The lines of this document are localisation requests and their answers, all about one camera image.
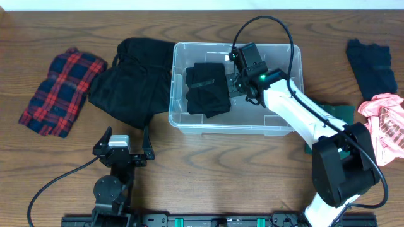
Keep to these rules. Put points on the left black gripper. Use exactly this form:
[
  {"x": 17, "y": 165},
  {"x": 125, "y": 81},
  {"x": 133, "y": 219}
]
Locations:
[{"x": 103, "y": 144}]

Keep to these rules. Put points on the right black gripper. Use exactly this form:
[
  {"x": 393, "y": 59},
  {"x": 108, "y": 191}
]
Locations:
[{"x": 233, "y": 91}]

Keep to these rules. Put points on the black taped garment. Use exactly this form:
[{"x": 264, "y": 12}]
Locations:
[{"x": 208, "y": 91}]

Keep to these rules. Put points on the clear plastic storage bin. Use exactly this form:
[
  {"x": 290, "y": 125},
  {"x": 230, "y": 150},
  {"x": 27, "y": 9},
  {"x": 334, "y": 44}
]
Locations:
[{"x": 243, "y": 117}]

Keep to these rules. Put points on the green taped garment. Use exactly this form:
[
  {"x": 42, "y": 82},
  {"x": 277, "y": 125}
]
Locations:
[{"x": 343, "y": 112}]

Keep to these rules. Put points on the pink printed t-shirt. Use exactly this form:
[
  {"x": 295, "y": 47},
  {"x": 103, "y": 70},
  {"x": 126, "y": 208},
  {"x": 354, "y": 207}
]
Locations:
[{"x": 384, "y": 115}]

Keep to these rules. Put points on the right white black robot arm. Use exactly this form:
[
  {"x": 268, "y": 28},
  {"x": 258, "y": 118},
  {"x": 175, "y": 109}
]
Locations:
[{"x": 343, "y": 162}]

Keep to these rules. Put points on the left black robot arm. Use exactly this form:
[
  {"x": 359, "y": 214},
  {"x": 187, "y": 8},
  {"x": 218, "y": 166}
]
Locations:
[{"x": 113, "y": 192}]

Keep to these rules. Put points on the large black folded garment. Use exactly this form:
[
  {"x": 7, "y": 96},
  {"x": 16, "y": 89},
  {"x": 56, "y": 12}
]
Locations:
[{"x": 137, "y": 86}]

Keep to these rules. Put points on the red navy plaid shirt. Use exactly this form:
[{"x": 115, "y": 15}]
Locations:
[{"x": 59, "y": 99}]

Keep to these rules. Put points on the dark navy folded garment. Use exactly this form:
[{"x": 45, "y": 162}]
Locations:
[{"x": 371, "y": 65}]

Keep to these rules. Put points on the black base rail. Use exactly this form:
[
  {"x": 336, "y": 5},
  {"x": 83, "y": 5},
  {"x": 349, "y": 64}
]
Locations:
[{"x": 162, "y": 220}]

